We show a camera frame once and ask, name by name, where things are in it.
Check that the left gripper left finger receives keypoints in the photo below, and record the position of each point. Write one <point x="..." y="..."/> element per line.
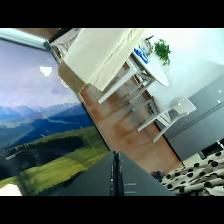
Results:
<point x="95" y="180"/>

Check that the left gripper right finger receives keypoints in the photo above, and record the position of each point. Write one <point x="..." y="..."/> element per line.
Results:
<point x="136" y="183"/>

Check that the white garment with black dots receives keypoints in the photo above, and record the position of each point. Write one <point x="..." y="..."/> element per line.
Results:
<point x="196" y="176"/>

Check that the white chair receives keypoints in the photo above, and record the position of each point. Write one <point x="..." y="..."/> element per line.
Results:
<point x="173" y="111"/>

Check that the grey cabinet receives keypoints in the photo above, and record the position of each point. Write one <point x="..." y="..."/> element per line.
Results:
<point x="200" y="123"/>

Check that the white round table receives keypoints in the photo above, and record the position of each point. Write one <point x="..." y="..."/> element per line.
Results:
<point x="151" y="66"/>

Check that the cream cloth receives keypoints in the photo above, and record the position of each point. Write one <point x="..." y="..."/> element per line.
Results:
<point x="100" y="56"/>

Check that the green plant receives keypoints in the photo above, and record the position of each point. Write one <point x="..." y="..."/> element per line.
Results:
<point x="162" y="50"/>

